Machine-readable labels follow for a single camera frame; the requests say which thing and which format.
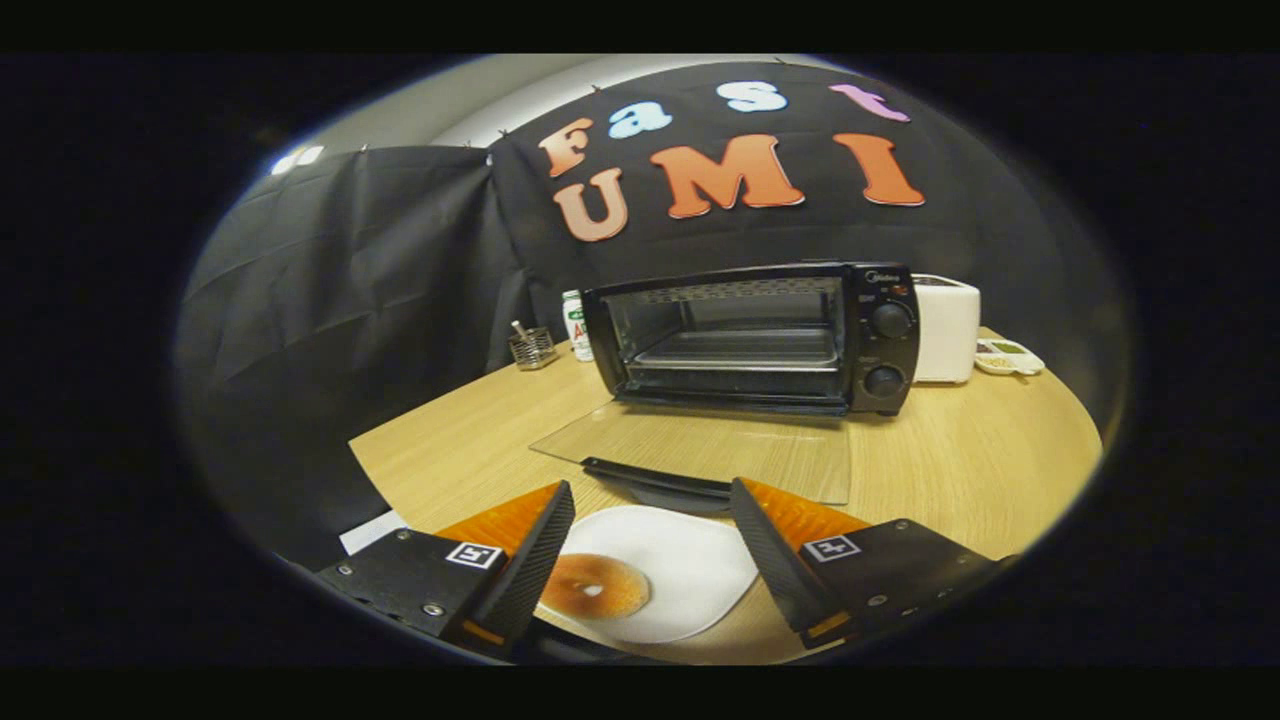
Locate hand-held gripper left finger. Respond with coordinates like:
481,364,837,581
315,480,577,661

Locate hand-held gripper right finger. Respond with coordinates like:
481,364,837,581
730,477,1021,649

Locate round brown bread bun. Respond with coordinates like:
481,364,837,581
567,553,651,619

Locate black toaster oven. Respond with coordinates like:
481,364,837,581
530,262,921,516

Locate white bread toaster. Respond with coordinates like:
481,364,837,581
910,274,982,385

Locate white plate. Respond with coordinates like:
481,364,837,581
540,504,761,644

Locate white bottle green label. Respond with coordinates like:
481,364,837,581
561,290,595,363

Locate small white kitchen scale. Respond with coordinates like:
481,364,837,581
975,338,1046,377

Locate black backdrop cloth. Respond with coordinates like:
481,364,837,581
175,60,1131,571

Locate wire mesh holder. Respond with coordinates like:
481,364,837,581
508,320,559,372

